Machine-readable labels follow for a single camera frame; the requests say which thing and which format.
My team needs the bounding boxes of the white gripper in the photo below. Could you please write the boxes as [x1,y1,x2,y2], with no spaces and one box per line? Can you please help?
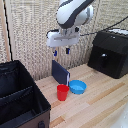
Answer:
[46,28,81,57]

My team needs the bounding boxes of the red plastic cup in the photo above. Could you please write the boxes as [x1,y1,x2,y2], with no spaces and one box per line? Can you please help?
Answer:
[56,83,71,102]

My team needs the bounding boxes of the dark blue book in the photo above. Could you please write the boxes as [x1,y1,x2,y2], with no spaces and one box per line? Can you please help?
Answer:
[51,59,71,88]

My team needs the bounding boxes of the blue plastic bowl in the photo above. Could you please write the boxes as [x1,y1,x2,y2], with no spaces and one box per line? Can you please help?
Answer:
[68,79,88,95]

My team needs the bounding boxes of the black speaker box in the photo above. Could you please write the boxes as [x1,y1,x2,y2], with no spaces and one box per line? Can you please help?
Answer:
[87,28,128,80]

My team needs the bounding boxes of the black fabric storage box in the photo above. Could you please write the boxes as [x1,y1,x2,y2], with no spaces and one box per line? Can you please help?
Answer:
[0,59,52,128]

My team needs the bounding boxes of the black cable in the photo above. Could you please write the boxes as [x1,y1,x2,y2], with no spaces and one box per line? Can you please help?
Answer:
[78,17,128,37]

